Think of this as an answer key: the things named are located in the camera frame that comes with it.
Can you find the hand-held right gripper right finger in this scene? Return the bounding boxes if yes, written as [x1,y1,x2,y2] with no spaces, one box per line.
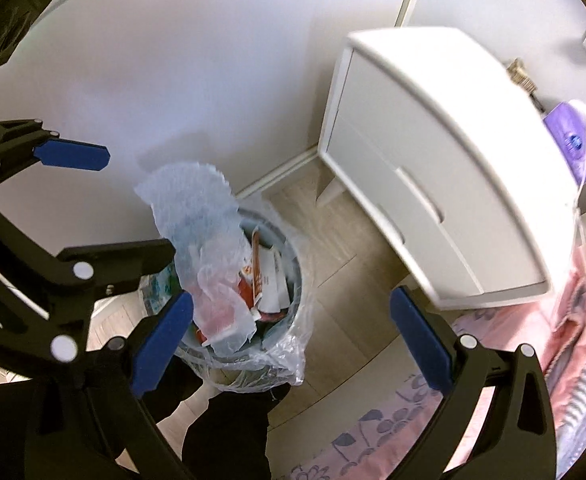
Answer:
[389,285,559,480]

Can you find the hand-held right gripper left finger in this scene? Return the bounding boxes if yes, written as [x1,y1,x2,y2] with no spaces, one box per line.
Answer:
[25,290,196,480]

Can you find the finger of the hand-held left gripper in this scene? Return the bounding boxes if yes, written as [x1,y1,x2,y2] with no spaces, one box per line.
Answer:
[0,195,177,377]
[0,119,112,202]

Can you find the white mailer with orange edge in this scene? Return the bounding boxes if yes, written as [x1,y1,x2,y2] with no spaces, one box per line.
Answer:
[245,227,294,313]

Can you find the clear bubble wrap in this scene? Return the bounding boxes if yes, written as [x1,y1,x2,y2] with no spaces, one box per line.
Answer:
[134,161,261,356]

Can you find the grey trash bin with bag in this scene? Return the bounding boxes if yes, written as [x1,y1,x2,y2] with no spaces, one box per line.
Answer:
[140,205,308,393]

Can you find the pink floral bed sheet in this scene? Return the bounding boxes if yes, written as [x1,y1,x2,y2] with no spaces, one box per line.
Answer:
[265,330,454,480]

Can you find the person's black pants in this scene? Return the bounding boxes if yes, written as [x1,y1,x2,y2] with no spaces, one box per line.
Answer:
[145,355,294,480]

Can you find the white wardrobe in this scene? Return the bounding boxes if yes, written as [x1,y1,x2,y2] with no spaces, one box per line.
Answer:
[0,0,426,241]

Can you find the white nightstand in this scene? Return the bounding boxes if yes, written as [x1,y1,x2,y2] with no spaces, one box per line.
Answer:
[318,27,581,311]

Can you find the purple tissue pack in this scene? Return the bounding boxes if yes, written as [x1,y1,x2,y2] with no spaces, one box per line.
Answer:
[543,100,586,186]

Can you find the small brass object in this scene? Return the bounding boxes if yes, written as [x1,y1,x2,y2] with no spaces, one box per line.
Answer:
[506,58,541,106]

